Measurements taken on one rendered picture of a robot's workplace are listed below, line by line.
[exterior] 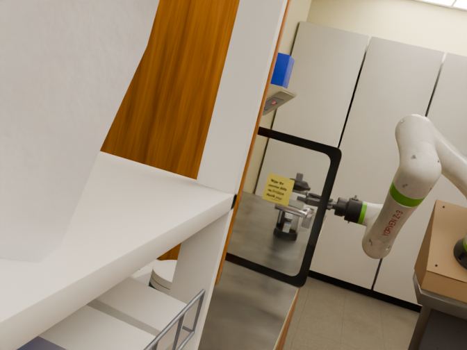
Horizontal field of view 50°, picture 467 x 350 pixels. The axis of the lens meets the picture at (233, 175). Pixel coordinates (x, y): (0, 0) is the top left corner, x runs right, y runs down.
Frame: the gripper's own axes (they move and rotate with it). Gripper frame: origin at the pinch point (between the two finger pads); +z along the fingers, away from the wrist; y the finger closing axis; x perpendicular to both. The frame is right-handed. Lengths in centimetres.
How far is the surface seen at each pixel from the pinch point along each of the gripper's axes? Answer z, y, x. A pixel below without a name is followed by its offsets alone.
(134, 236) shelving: -4, 173, -24
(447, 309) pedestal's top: -63, 19, 22
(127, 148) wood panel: 43, 72, -12
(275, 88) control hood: 8, 65, -38
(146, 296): 0, 157, -12
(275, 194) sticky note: 0, 66, -10
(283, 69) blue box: 7, 61, -43
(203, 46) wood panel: 28, 72, -44
